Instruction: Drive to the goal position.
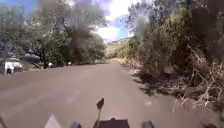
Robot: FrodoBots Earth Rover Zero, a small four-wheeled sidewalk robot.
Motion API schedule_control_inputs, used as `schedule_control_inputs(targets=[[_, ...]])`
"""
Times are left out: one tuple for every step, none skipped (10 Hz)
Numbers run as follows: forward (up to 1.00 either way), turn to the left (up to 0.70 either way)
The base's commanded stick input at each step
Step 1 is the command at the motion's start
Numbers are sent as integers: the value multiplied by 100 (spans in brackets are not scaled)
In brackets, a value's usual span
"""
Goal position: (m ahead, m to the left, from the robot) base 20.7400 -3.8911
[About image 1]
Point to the grey asphalt road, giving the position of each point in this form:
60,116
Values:
83,86

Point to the robot's own part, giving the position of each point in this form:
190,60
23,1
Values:
76,125
148,124

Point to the row of trees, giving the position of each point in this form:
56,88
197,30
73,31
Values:
53,36

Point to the dry brush and bushes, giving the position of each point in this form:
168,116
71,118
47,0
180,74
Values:
180,43

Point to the white vehicle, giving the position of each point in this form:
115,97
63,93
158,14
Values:
10,66

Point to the distant hillside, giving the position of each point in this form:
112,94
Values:
115,46

